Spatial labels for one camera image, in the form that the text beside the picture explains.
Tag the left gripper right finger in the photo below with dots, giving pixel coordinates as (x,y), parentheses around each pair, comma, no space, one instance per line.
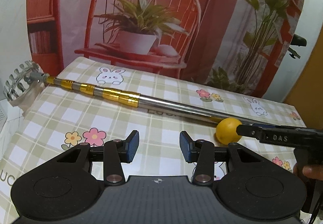
(200,152)

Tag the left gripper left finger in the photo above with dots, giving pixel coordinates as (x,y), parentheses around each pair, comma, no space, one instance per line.
(116,152)

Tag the yellow lemon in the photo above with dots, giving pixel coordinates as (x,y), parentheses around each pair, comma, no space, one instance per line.
(226,131)

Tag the person's right hand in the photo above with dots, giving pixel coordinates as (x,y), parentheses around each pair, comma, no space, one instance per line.
(310,171)

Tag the wooden board panel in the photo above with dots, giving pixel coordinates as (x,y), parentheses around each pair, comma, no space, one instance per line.
(306,95)

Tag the telescopic metal pole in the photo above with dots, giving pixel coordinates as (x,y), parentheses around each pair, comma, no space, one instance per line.
(136,100)

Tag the checkered bunny tablecloth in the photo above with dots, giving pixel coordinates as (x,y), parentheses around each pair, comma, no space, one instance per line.
(59,119)

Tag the black office chair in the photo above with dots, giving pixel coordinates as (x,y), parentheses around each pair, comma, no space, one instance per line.
(299,42)

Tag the printed room scene backdrop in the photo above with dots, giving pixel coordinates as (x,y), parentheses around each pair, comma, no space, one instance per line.
(234,45)

